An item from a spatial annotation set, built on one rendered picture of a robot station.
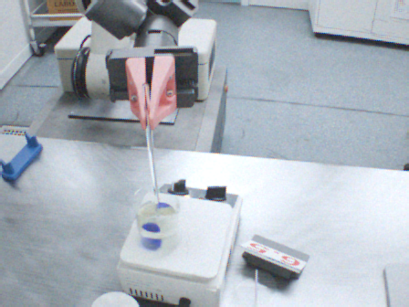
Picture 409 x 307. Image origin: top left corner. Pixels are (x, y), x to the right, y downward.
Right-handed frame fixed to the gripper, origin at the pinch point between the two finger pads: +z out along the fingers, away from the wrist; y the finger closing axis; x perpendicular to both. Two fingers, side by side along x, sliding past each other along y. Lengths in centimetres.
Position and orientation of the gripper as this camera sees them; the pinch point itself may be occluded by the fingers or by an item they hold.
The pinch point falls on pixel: (148, 119)
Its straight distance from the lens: 41.9
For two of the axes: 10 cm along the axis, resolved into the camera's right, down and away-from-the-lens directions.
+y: 10.0, -0.3, 0.4
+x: 0.0, 7.6, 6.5
